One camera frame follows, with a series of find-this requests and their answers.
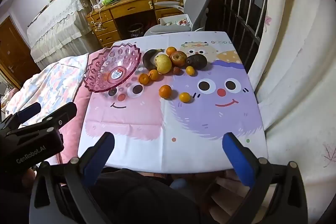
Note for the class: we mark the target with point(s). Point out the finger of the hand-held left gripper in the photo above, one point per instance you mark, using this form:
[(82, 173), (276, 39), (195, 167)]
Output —
[(27, 112), (61, 115)]

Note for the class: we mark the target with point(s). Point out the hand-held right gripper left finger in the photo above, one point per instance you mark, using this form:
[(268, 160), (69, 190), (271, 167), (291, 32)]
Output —
[(90, 167)]

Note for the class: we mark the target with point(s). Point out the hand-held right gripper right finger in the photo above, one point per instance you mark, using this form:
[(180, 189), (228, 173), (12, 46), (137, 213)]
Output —
[(237, 158)]

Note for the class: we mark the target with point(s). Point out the pink glass fruit bowl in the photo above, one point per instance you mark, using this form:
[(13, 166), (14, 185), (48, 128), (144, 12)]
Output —
[(105, 74)]

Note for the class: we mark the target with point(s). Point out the small orange mandarin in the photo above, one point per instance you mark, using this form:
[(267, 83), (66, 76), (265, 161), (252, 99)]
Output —
[(184, 97), (190, 70)]

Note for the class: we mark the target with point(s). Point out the large orange mandarin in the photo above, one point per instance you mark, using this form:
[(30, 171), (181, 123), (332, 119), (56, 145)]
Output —
[(165, 91)]

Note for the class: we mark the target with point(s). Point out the dark avocado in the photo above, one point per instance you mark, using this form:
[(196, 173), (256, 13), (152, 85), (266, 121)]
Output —
[(197, 61)]

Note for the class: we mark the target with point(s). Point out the yellow-green apple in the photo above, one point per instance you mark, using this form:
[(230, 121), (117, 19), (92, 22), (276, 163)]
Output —
[(163, 64)]

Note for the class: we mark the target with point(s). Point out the red apple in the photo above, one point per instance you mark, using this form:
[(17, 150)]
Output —
[(178, 58)]

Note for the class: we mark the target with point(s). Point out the person's left hand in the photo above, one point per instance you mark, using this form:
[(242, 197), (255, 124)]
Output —
[(29, 178)]

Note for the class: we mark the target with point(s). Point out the pastel patterned blanket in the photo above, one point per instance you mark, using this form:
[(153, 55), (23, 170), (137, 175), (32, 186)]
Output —
[(52, 87)]

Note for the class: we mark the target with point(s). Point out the person's dark clothing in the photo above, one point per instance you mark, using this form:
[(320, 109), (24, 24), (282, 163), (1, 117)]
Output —
[(136, 200)]

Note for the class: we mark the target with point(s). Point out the brown wooden door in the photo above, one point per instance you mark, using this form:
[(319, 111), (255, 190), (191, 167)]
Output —
[(15, 56)]

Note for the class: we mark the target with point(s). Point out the white lace cover cloth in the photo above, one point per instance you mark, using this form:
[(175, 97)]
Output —
[(57, 22)]

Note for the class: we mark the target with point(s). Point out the dark overripe banana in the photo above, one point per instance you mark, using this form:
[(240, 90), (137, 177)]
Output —
[(148, 60)]

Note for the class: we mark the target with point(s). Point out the small red hawthorn berry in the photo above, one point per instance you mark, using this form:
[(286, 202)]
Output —
[(177, 71)]

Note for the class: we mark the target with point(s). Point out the dark trash bin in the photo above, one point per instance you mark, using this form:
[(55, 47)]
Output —
[(136, 29)]

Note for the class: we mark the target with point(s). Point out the white power strip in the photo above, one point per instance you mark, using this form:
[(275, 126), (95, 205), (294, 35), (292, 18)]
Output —
[(97, 5)]

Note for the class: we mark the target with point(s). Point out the wooden desk with drawers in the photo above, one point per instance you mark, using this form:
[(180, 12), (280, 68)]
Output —
[(131, 6)]

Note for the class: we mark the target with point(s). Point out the white plastic tray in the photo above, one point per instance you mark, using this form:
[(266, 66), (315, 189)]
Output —
[(170, 20)]

